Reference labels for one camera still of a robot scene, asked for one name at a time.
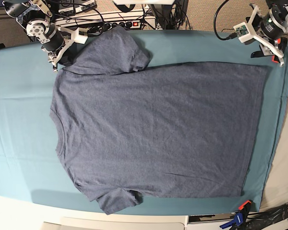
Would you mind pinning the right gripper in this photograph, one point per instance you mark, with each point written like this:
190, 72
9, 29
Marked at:
57, 46

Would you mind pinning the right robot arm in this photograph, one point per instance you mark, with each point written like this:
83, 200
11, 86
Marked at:
35, 17

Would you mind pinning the blue orange clamp bottom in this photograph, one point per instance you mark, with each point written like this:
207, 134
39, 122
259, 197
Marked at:
239, 219

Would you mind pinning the orange black clamp top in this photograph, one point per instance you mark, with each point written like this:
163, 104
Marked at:
280, 46

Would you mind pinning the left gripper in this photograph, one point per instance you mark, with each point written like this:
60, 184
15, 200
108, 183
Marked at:
266, 48

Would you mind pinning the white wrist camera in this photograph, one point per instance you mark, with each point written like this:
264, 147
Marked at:
75, 36
247, 31

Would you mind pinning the white power strip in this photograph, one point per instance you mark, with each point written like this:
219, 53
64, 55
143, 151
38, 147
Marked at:
133, 24

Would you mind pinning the blue-grey T-shirt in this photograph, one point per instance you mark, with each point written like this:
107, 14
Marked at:
126, 130

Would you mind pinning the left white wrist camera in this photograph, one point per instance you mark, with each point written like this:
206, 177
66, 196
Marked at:
247, 31

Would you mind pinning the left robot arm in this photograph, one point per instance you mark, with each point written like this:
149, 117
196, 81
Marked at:
270, 30

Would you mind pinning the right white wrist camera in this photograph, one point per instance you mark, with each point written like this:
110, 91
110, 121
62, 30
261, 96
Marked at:
75, 36

